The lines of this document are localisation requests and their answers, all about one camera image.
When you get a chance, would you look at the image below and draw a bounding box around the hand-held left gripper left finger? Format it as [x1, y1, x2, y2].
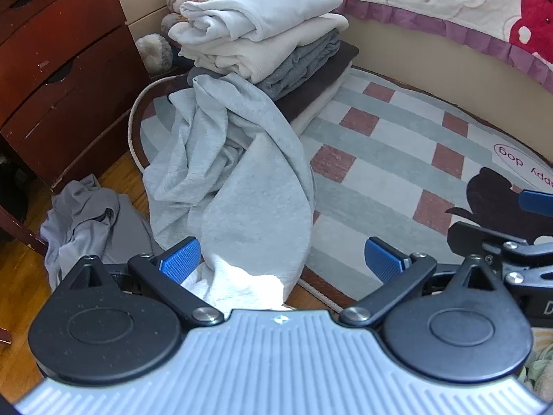
[60, 237, 226, 327]

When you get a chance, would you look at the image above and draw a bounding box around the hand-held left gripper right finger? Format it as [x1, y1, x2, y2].
[339, 237, 502, 327]

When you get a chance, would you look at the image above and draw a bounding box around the cream bedside cabinet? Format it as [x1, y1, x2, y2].
[113, 0, 182, 79]

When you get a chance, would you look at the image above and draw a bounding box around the grey folded knit sweater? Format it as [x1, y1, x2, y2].
[187, 29, 342, 101]

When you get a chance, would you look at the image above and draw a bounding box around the red-brown wooden furniture leg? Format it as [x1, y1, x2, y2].
[0, 205, 49, 260]

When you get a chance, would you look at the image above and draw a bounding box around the light grey sweatshirt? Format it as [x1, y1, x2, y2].
[142, 73, 318, 312]

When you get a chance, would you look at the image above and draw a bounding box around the cream folded thick garment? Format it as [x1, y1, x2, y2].
[291, 67, 353, 135]

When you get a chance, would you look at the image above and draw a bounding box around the white folded garment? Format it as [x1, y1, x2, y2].
[179, 0, 344, 44]

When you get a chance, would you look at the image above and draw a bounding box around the cream folded sweater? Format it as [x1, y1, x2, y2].
[168, 14, 350, 84]

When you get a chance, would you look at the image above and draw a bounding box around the light green cloth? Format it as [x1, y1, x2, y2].
[518, 326, 553, 398]

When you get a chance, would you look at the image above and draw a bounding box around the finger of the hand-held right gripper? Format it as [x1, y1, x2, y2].
[518, 189, 553, 213]
[447, 221, 553, 286]

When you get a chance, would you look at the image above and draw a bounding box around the grey crumpled garment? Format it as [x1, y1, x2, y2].
[40, 174, 165, 290]

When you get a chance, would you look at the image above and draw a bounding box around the red-brown wooden dresser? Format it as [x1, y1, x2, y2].
[0, 0, 150, 191]

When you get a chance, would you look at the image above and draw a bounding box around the checkered rug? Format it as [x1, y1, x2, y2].
[130, 67, 553, 312]

